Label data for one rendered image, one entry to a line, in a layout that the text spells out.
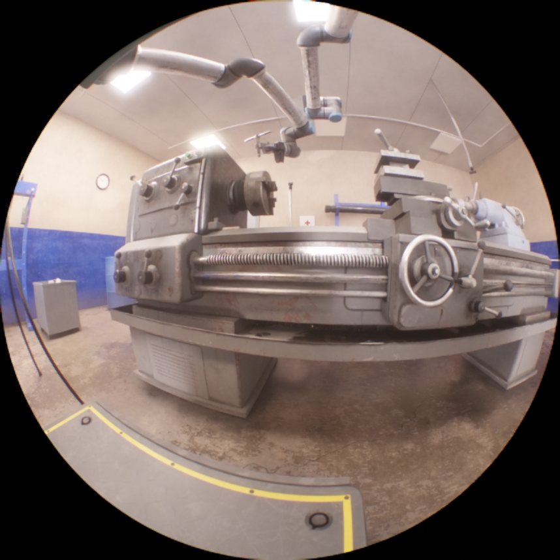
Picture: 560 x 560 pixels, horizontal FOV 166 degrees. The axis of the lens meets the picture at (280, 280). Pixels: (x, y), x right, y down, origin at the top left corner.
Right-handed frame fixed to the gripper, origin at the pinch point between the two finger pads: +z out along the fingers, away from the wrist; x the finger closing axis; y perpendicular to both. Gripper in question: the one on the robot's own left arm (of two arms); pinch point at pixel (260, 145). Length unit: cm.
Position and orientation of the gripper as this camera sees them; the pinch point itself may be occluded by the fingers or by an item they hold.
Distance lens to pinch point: 114.4
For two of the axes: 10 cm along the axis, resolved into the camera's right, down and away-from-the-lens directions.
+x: 7.6, 2.1, -6.1
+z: -6.4, 3.7, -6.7
